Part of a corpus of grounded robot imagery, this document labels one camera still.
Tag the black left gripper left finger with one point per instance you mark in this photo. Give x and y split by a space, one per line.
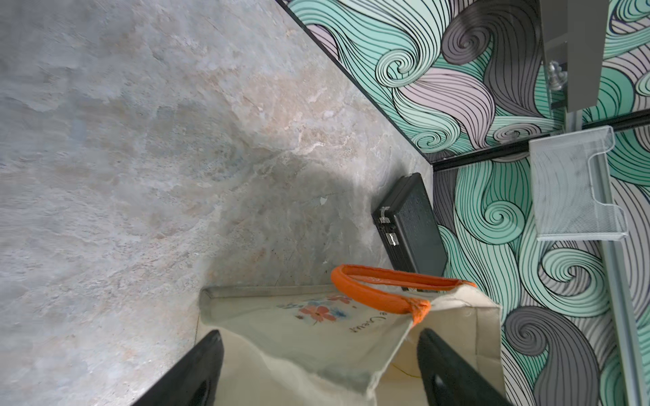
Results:
193 380

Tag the clear acrylic wall holder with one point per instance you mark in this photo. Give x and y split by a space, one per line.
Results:
572 189

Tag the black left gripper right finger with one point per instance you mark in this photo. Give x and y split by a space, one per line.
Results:
448 379

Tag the grey metal bracket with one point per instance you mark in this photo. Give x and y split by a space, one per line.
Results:
573 34

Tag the beige canvas bag orange handles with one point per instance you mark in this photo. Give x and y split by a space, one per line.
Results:
352 342

